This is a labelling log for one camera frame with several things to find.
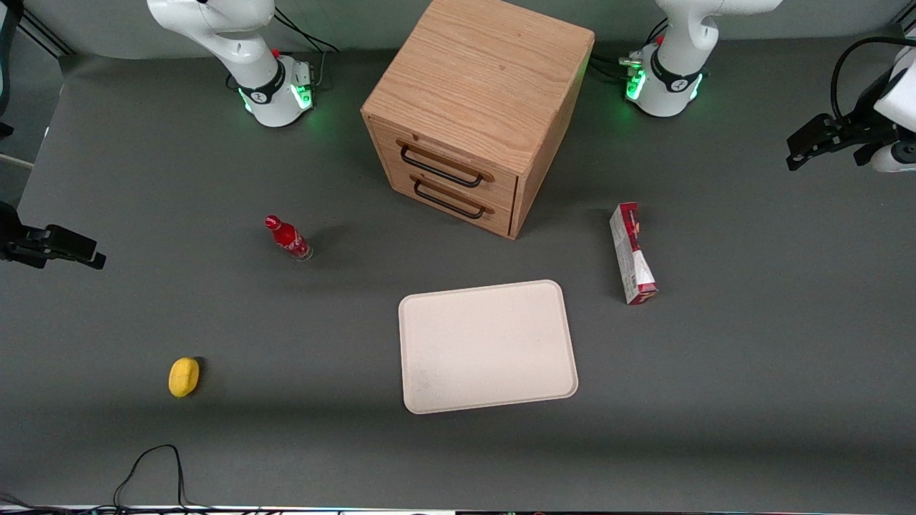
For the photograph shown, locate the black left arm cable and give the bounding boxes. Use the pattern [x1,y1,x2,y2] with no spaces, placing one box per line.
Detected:
[829,35,904,122]

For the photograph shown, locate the black left base cable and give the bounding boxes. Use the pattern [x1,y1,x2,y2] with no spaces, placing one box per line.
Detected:
[588,20,670,81]

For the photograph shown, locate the black right base cable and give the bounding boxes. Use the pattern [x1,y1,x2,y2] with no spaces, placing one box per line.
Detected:
[274,7,341,90]

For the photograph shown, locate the yellow lemon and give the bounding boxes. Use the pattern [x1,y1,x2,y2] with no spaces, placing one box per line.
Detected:
[168,357,202,398]

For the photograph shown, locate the black metal frame rail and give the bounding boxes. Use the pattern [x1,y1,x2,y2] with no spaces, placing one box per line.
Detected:
[16,11,77,58]

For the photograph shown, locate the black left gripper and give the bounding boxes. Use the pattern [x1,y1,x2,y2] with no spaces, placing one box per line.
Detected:
[786,72,897,172]

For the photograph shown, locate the black upper drawer handle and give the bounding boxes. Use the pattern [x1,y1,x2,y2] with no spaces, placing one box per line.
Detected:
[398,142,492,189]

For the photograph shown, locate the black drawer handle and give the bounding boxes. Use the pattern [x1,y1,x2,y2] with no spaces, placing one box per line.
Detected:
[398,142,492,189]
[411,177,493,220]

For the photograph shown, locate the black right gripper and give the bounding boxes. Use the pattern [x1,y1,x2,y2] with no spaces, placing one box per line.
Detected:
[0,202,107,271]

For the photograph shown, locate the black base cable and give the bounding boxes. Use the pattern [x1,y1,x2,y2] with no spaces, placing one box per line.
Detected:
[274,7,341,90]
[588,20,670,81]

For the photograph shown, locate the black looped table cable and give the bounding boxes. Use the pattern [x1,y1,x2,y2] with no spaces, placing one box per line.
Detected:
[113,444,193,513]

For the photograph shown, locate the wooden two-drawer cabinet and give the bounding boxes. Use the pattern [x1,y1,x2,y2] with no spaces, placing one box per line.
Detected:
[361,0,596,240]

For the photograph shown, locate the red tartan cookie box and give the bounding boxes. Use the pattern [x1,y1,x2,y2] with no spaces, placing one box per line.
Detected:
[609,202,658,306]

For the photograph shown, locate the beige rectangular tray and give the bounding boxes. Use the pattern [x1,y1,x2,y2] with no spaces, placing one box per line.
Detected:
[399,280,579,415]

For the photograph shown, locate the red soda bottle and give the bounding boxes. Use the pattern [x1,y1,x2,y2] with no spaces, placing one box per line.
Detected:
[264,215,314,263]

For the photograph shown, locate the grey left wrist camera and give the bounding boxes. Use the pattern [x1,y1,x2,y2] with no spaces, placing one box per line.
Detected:
[871,139,916,174]

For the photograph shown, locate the black lower drawer handle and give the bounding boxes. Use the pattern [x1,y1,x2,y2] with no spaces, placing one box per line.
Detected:
[411,177,493,220]

